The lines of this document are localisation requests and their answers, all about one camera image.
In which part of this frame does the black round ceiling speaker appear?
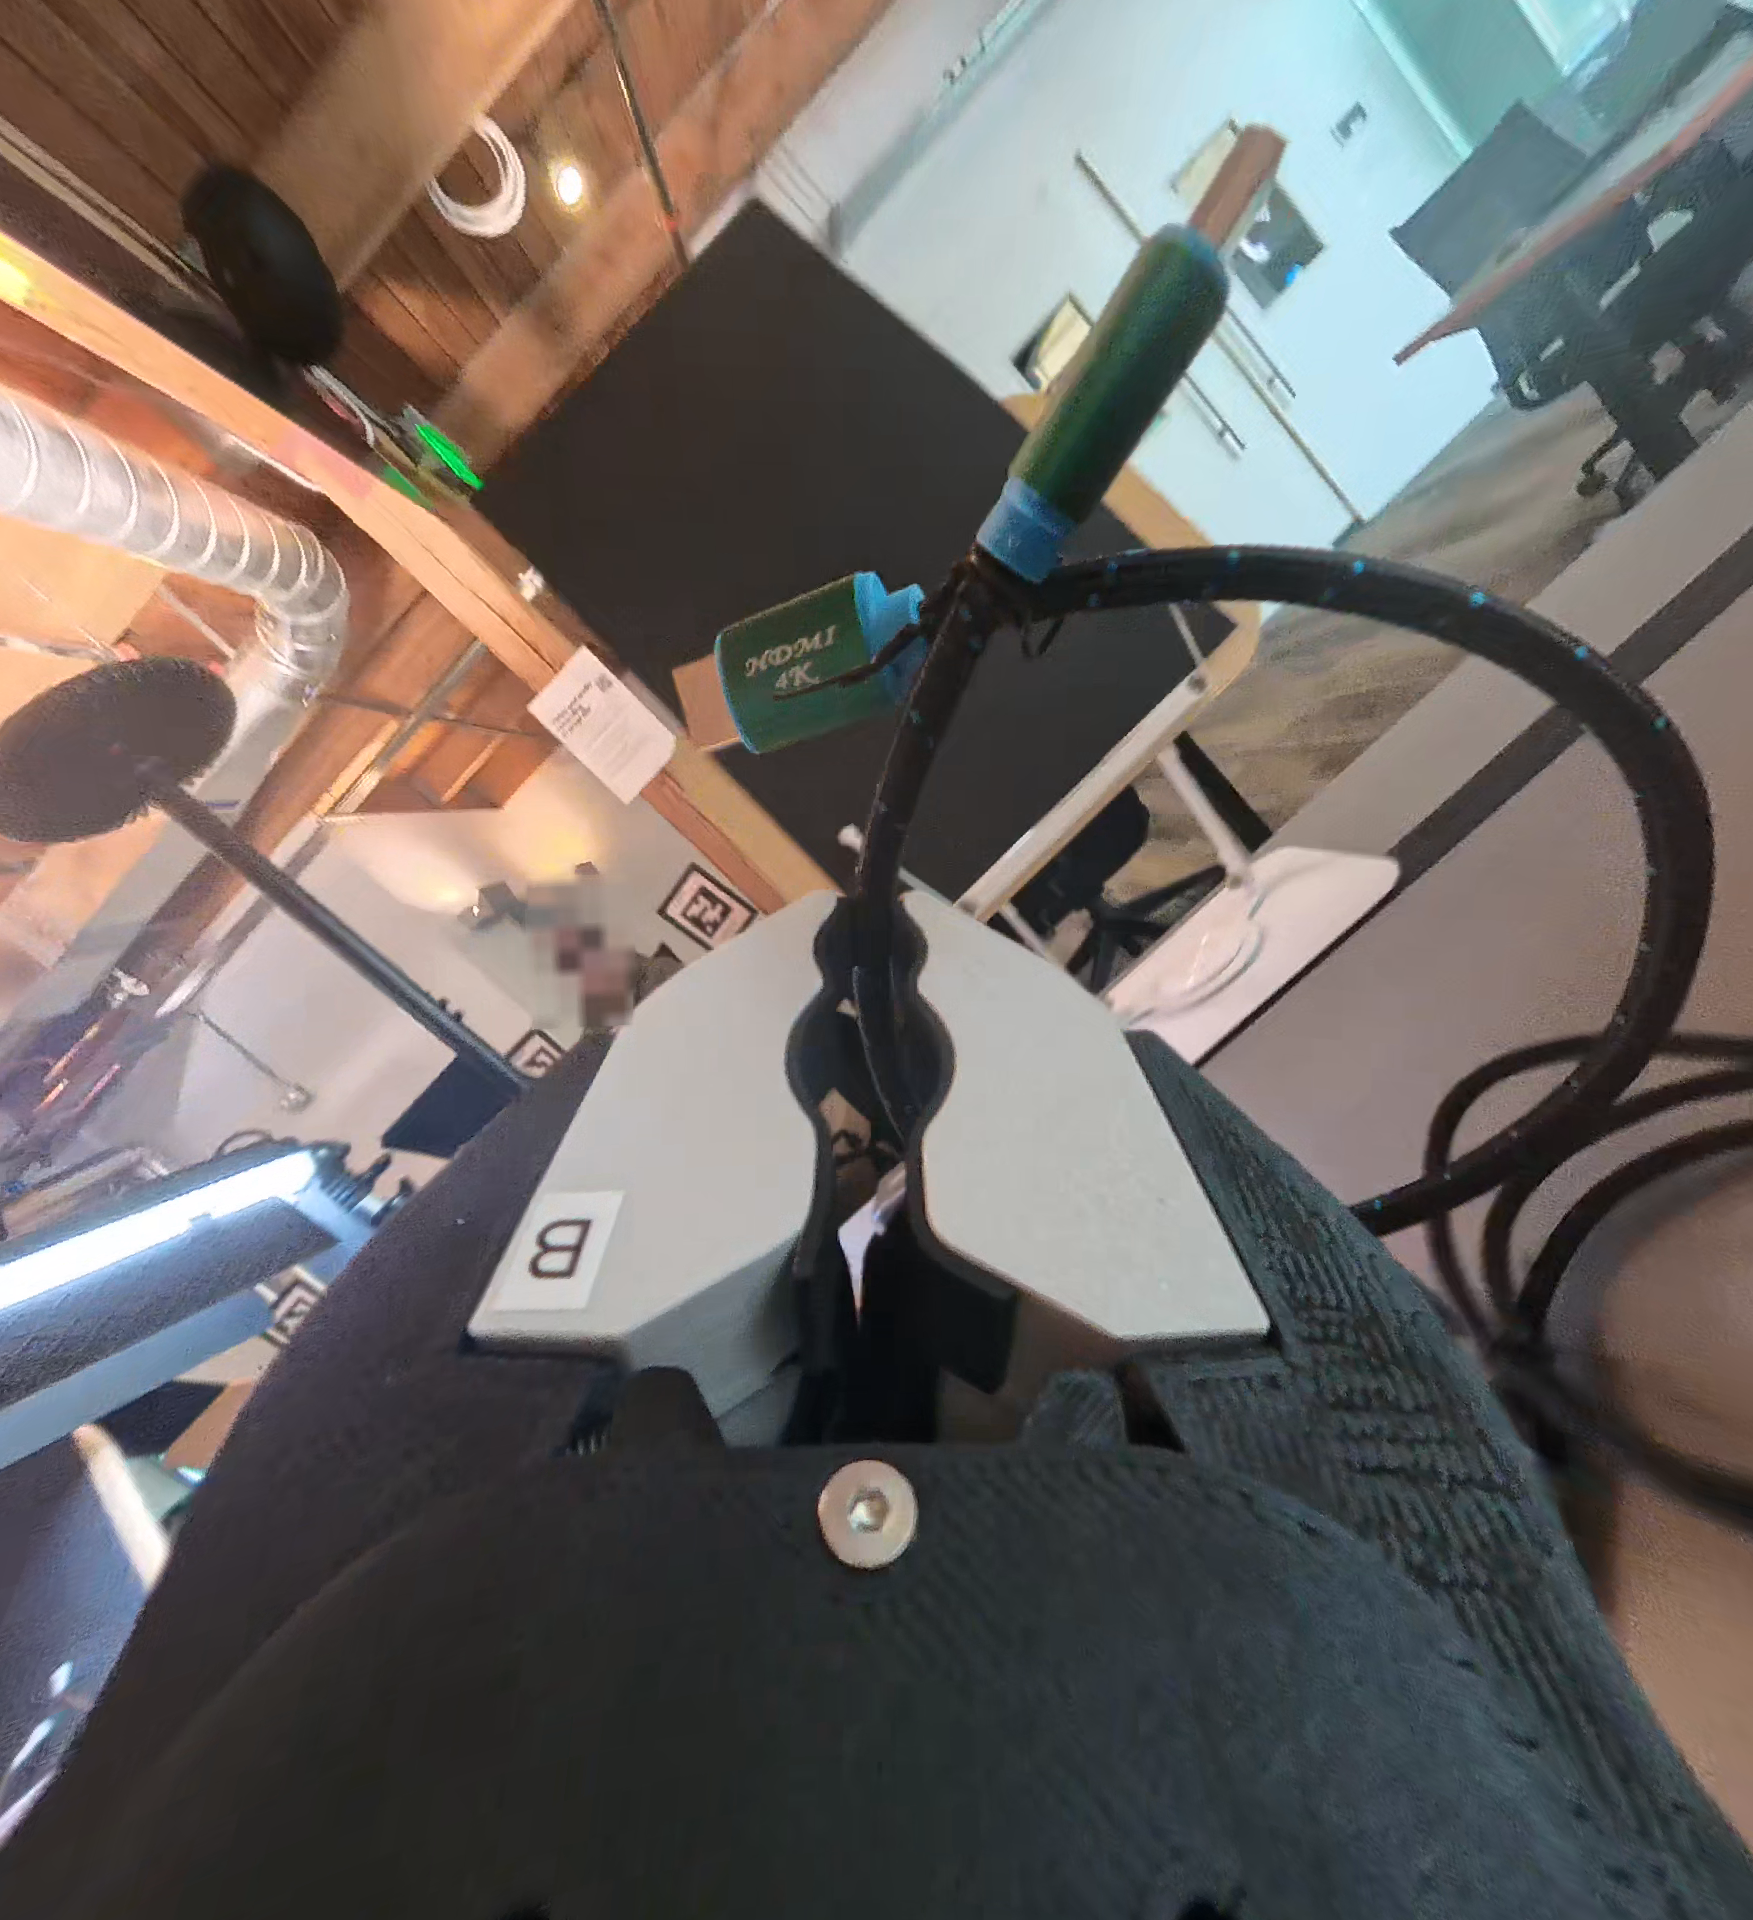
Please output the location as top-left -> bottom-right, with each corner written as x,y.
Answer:
184,162 -> 348,366

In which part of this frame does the black floor lamp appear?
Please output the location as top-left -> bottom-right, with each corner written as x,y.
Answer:
0,658 -> 532,1098

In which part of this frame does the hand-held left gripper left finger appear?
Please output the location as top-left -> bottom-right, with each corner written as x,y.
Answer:
468,891 -> 848,1422

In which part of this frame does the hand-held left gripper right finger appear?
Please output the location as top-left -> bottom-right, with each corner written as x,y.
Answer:
897,890 -> 1274,1362

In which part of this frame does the black and white tag sign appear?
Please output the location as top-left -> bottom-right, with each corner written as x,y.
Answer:
657,861 -> 759,958

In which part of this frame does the wooden desk with black legs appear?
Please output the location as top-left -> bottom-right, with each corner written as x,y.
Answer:
1394,0 -> 1753,496

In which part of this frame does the white paper notice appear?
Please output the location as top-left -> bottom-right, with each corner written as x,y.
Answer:
528,647 -> 678,796

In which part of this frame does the green exit sign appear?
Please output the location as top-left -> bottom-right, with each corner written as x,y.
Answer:
395,412 -> 489,496

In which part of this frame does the white door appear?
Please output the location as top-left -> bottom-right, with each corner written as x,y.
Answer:
1078,120 -> 1365,518

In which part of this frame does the black board with wooden frame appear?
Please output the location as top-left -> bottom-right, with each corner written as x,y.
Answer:
477,202 -> 1261,919

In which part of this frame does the silver air duct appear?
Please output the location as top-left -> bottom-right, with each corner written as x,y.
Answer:
0,359 -> 353,783

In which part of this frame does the black cable with green plugs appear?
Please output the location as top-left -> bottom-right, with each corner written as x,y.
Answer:
673,221 -> 1719,1234

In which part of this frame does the white cable coil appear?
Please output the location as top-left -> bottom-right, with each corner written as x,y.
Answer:
426,117 -> 531,241

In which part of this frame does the LED light panel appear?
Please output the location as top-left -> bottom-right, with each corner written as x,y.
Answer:
0,1140 -> 415,1502

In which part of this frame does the white board stand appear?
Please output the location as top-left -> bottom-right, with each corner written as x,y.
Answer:
959,599 -> 1401,1070

